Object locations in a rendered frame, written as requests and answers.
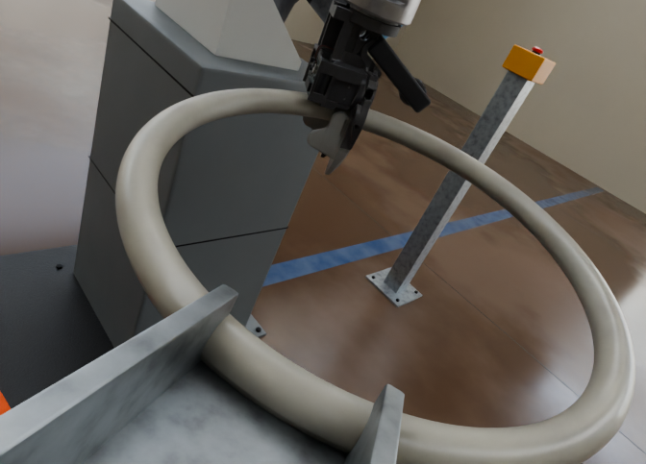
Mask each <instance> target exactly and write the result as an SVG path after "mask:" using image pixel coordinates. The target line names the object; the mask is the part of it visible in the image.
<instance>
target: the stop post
mask: <svg viewBox="0 0 646 464"><path fill-rule="evenodd" d="M555 65H556V63H555V62H553V61H550V60H548V59H546V58H544V57H542V56H540V53H538V52H536V51H534V50H533V51H530V50H528V49H525V48H523V47H521V46H519V45H516V44H514V45H513V47H512V49H511V50H510V52H509V54H508V56H507V58H506V60H505V61H504V63H503V65H502V66H503V67H504V68H506V69H507V70H508V72H507V74H506V75H505V77H504V79H503V80H502V82H501V83H500V84H499V86H498V88H497V90H496V91H495V93H494V95H493V96H492V98H491V100H490V101H489V103H488V105H487V107H486V108H485V110H484V112H483V114H482V116H481V117H480V119H479V121H478V122H477V124H476V126H475V128H474V129H473V131H472V133H471V134H470V136H469V137H468V138H467V140H466V142H465V144H464V145H463V147H462V149H461V150H462V151H463V152H464V153H466V154H467V155H469V156H471V157H472V158H474V159H476V160H478V161H479V162H481V163H482V164H485V162H486V160H487V159H488V157H489V156H490V154H491V152H492V151H493V149H494V148H495V146H496V144H497V143H498V141H499V140H500V138H501V136H502V135H503V133H504V132H505V130H506V128H507V127H508V125H509V123H510V121H511V120H512V118H513V117H514V115H515V114H516V113H517V111H518V110H519V108H520V106H521V105H522V103H523V102H524V100H525V98H526V97H527V95H528V94H529V92H530V91H531V89H532V87H533V86H534V83H537V84H540V85H543V84H544V82H545V80H546V79H547V77H548V76H549V74H550V73H551V71H552V69H553V68H554V66H555ZM471 184H472V183H470V182H469V181H467V180H466V179H464V178H462V177H461V176H459V175H458V174H456V173H455V172H453V171H451V170H449V171H448V173H447V175H446V177H445V178H444V180H443V182H442V183H441V185H440V187H439V188H438V190H437V192H436V194H435V195H434V197H433V199H432V200H431V202H430V203H429V205H428V207H427V209H426V210H425V212H424V214H423V215H422V217H421V219H420V220H419V222H418V224H417V226H416V227H415V229H414V231H413V232H412V234H411V236H410V238H409V240H408V242H407V243H406V245H405V247H404V248H403V250H402V252H401V253H400V255H399V256H398V258H397V259H396V261H395V263H394V264H393V266H392V267H390V268H387V269H384V270H382V271H379V272H376V273H373V274H370V275H367V276H365V277H366V278H367V279H368V280H369V281H370V282H371V283H372V284H373V285H374V286H375V287H376V288H378V289H379V290H380V291H381V292H382V293H383V294H384V295H385V296H386V297H387V298H388V299H389V300H390V301H391V302H392V303H393V304H394V305H395V306H396V307H399V306H401V305H404V304H407V303H409V302H411V301H413V300H415V299H418V298H420V297H422V294H421V293H420V292H419V291H417V290H416V289H415V288H414V287H413V286H412V285H411V284H410V281H411V280H412V278H413V277H414V275H415V273H416V272H417V270H418V269H419V267H420V265H421V264H422V262H423V261H424V259H425V257H426V256H427V254H428V253H429V251H430V250H431V249H432V247H433V246H434V244H435V242H436V240H437V239H438V237H439V235H440V234H441V232H442V231H443V229H444V227H445V226H446V224H447V223H448V221H449V220H450V218H451V216H452V215H453V213H454V212H455V210H456V208H457V207H458V205H459V204H460V201H461V200H462V198H463V197H464V195H465V193H466V192H467V190H468V189H469V187H470V185H471Z"/></svg>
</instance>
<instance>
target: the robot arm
mask: <svg viewBox="0 0 646 464"><path fill-rule="evenodd" d="M298 1H299V0H274V3H275V5H276V7H277V9H278V11H279V14H280V16H281V18H282V20H283V21H284V23H285V21H286V19H287V17H288V15H289V13H290V11H291V9H292V8H293V6H294V4H295V3H296V2H298ZM307 1H308V2H309V4H310V5H311V7H312V8H313V9H314V11H315V12H316V13H317V14H318V16H319V17H320V18H321V20H322V21H323V22H324V27H323V30H322V33H321V36H320V39H319V40H318V43H317V44H316V43H315V44H314V47H313V50H312V53H311V57H310V61H309V64H308V67H307V69H306V72H305V75H304V78H303V81H304V82H305V86H306V90H307V93H308V100H310V101H313V102H315V103H319V104H320V107H324V108H327V109H330V110H335V108H339V109H342V110H348V109H349V108H350V113H349V115H347V114H346V113H345V112H343V111H337V112H335V113H334V114H333V115H332V117H331V120H330V121H329V120H324V119H319V118H313V117H307V116H303V122H304V123H305V124H306V125H307V126H308V127H310V128H312V131H310V133H309V135H308V137H307V142H308V144H309V145H310V146H311V147H312V148H314V149H316V150H318V151H319V152H321V155H320V157H321V158H325V157H326V156H328V157H329V158H330V159H329V162H328V165H327V168H326V170H325V174H326V175H330V174H331V173H332V172H333V171H335V170H336V169H337V168H338V167H339V165H340V164H341V163H342V162H343V161H344V159H345V158H346V157H347V155H348V153H349V152H350V150H352V148H353V146H354V144H355V142H356V140H357V139H358V137H359V135H360V132H361V130H362V128H363V125H364V123H365V120H366V117H367V113H368V111H369V109H370V107H371V105H372V103H373V100H374V97H375V94H376V91H377V88H378V79H379V78H380V77H381V75H382V72H381V71H380V69H379V68H378V66H377V65H376V63H377V64H378V65H379V66H380V67H381V68H382V70H383V71H384V73H385V74H386V75H387V77H388V78H389V79H390V80H391V81H392V83H393V84H394V85H395V86H396V88H397V89H398V90H399V96H400V99H401V101H402V102H403V103H404V104H405V105H407V106H410V107H412V108H413V109H414V111H415V112H420V111H422V110H423V109H424V108H426V107H427V106H429V105H430V104H431V99H430V98H429V97H428V95H427V94H426V93H427V88H426V86H425V84H424V83H423V82H422V81H421V80H420V79H417V78H413V76H412V75H411V74H410V72H409V71H408V69H407V68H406V67H405V65H404V64H403V63H402V61H401V60H400V59H399V57H398V56H397V55H396V53H395V52H394V51H393V49H392V48H391V47H390V45H389V44H388V43H387V41H386V40H385V39H386V38H388V37H397V35H398V33H399V31H400V28H401V27H403V26H408V25H410V24H411V22H412V20H413V18H414V15H415V13H416V11H417V8H418V6H419V4H420V2H421V0H307ZM367 52H368V53H369V54H370V56H371V57H372V58H373V59H374V61H375V62H376V63H375V62H374V61H373V60H372V59H371V58H370V56H369V55H368V54H367Z"/></svg>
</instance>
